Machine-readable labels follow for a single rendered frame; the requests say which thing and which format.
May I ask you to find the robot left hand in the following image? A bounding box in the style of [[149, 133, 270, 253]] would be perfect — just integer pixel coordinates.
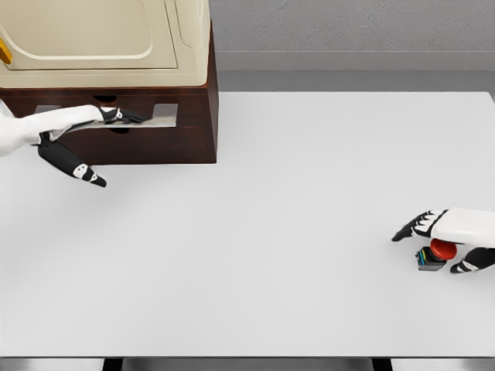
[[23, 104, 150, 189]]

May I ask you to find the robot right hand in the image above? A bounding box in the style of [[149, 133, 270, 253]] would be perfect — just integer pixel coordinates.
[[391, 206, 495, 275]]

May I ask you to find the red button switch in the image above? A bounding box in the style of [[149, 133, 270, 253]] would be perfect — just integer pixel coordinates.
[[415, 237, 458, 273]]

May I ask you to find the brown drawer with silver handle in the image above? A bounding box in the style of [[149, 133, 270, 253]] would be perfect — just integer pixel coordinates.
[[0, 94, 210, 131]]

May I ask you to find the cream and brown cabinet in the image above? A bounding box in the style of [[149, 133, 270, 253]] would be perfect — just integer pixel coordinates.
[[0, 0, 220, 166]]

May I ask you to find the yellow door handle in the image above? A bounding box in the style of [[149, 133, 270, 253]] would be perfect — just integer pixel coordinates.
[[0, 38, 14, 65]]

